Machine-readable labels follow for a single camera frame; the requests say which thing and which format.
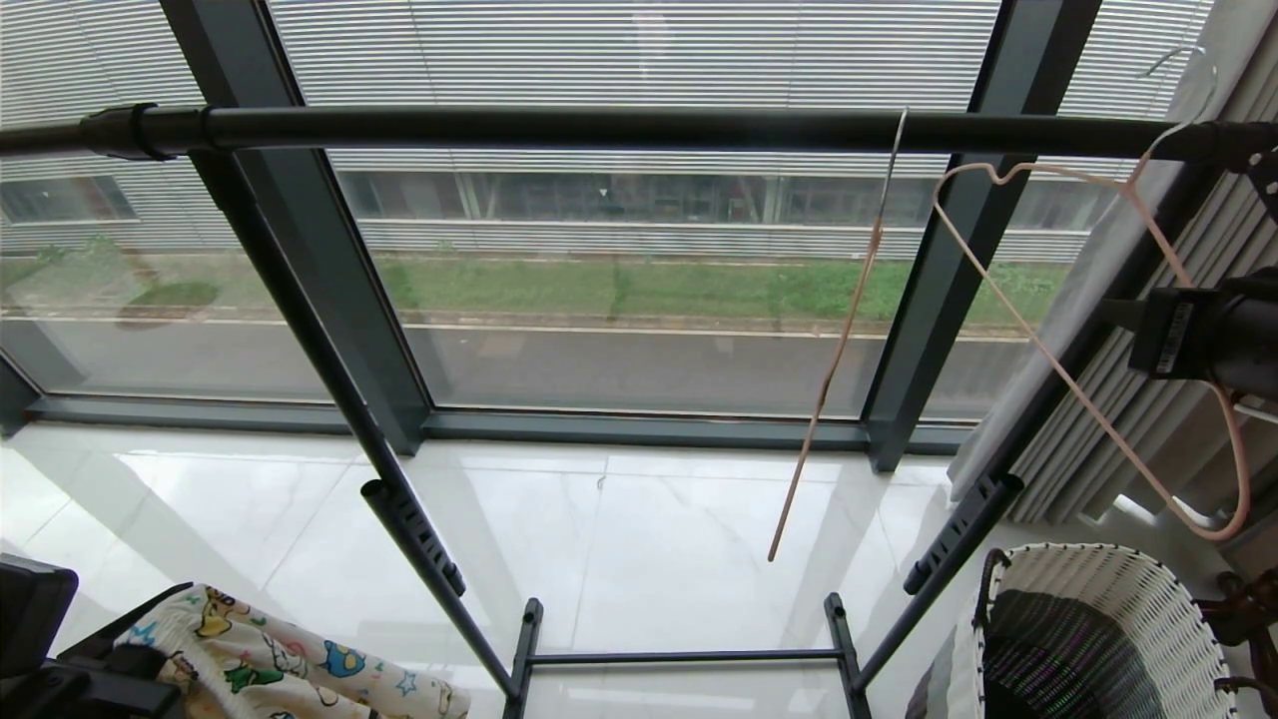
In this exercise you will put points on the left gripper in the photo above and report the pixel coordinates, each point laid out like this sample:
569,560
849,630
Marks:
70,694

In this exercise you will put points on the white laundry basket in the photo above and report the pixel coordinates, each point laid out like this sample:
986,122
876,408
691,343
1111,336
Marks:
1098,589

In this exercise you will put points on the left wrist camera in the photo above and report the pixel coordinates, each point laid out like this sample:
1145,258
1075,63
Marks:
35,599

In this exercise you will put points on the window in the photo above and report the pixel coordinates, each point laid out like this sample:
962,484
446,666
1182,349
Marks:
599,300

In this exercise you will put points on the cream printed garment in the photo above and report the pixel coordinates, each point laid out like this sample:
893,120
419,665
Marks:
300,669

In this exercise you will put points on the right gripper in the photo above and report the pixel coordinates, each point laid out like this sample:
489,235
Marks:
1238,340

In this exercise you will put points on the pink clothes hanger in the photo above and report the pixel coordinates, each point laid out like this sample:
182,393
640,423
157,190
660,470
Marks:
1246,489
844,338

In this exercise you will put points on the white curtain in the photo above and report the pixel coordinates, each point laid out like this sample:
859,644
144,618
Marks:
1093,290

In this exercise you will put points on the black clothes rack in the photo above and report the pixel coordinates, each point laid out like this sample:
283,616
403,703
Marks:
599,130

